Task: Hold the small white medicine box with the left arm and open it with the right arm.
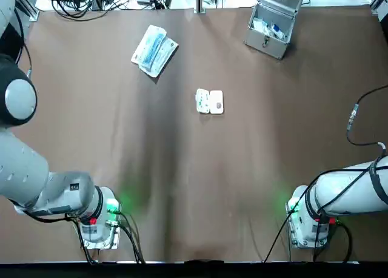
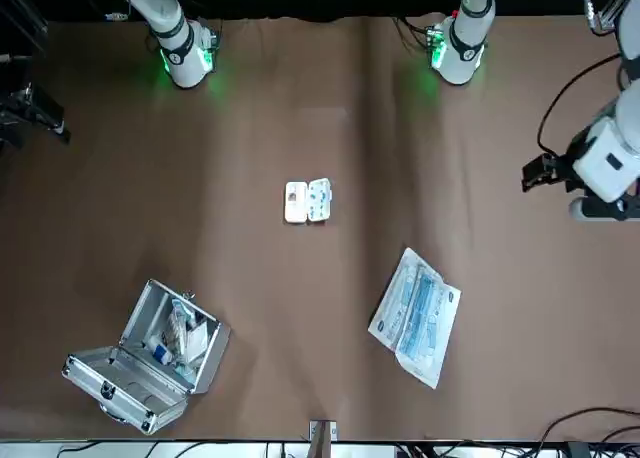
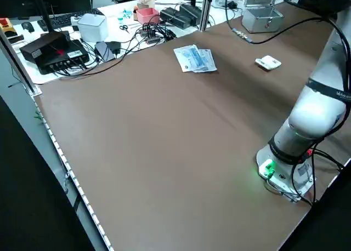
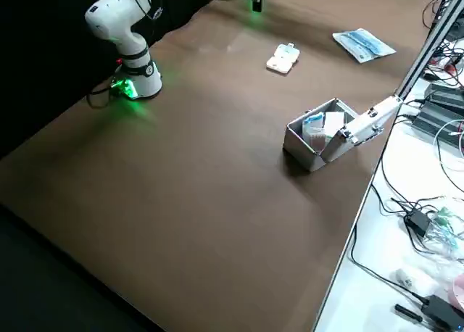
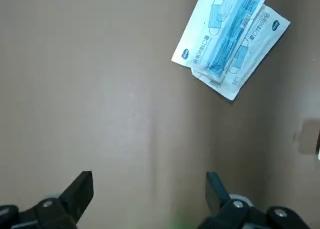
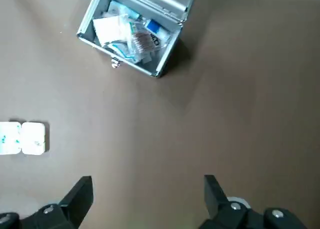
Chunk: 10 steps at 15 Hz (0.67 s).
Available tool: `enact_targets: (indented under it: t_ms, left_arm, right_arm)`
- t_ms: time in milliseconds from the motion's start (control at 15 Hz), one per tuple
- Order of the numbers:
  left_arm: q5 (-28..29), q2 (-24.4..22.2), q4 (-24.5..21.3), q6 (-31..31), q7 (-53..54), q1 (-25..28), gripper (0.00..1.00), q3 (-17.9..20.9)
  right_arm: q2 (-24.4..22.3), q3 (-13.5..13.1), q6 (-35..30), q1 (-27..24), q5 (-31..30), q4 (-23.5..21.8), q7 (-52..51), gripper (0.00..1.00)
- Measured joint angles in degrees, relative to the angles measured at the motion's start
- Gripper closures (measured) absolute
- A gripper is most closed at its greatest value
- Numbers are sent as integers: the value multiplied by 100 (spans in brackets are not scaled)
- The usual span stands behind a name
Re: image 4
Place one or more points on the small white medicine box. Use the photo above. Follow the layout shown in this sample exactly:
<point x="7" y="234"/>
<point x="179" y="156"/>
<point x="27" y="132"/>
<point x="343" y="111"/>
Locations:
<point x="282" y="60"/>

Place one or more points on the silver aluminium case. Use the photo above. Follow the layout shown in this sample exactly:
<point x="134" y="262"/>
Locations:
<point x="304" y="154"/>

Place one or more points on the red striped sachet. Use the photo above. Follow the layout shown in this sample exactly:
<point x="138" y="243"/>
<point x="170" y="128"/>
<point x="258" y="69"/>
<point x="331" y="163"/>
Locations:
<point x="319" y="143"/>

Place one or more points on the white paper sachet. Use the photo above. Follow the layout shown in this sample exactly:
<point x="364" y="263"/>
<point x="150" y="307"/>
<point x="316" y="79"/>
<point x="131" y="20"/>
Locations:
<point x="333" y="123"/>

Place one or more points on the blue white mask packet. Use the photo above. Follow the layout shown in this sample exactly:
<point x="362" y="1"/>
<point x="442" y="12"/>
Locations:
<point x="362" y="44"/>

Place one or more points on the small black adapter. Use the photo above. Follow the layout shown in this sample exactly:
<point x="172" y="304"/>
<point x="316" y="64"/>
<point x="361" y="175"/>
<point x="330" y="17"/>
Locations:
<point x="417" y="223"/>

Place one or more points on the black power brick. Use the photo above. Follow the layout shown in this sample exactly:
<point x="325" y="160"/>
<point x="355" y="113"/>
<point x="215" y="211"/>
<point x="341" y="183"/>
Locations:
<point x="435" y="120"/>
<point x="446" y="96"/>

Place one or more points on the small white cylinder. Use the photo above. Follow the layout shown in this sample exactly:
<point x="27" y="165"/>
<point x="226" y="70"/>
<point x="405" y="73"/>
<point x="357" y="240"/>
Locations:
<point x="404" y="277"/>

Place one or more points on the bag of teal clips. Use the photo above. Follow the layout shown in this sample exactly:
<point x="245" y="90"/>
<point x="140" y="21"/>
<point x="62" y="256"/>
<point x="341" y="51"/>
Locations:
<point x="444" y="234"/>

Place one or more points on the black marker pen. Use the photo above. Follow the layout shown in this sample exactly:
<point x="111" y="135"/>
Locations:
<point x="407" y="313"/>

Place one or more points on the black charger block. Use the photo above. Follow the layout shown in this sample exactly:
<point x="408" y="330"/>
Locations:
<point x="442" y="312"/>

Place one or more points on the pink round object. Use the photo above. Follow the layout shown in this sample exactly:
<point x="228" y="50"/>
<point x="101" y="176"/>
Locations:
<point x="456" y="292"/>

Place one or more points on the grey aluminium post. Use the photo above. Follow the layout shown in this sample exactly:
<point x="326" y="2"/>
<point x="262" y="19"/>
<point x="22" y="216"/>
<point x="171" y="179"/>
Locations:
<point x="427" y="45"/>

